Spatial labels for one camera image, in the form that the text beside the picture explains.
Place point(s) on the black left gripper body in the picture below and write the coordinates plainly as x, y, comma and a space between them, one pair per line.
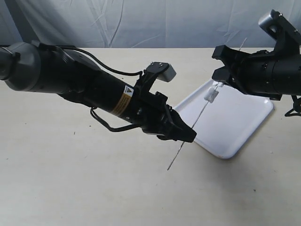
150, 112

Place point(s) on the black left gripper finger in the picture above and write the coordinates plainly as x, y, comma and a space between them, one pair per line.
176, 129

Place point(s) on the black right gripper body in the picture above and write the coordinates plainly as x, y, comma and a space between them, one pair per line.
251, 74

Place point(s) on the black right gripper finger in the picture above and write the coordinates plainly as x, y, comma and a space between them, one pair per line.
223, 75
228, 56

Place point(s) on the thin metal skewer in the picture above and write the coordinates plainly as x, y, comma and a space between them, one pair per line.
182, 144

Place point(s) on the white marshmallow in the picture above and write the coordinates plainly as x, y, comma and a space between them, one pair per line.
217, 84
211, 94

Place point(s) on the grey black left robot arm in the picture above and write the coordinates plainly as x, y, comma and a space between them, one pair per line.
79, 77

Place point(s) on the white plastic tray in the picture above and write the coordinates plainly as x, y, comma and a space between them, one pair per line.
228, 122

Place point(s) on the grey-blue backdrop curtain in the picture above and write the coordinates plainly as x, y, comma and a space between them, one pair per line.
142, 23

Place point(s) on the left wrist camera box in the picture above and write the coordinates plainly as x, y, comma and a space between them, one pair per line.
164, 71

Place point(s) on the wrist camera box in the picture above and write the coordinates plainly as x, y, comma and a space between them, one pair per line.
164, 71
286, 36

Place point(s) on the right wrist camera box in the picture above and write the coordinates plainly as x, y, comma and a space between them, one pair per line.
286, 36

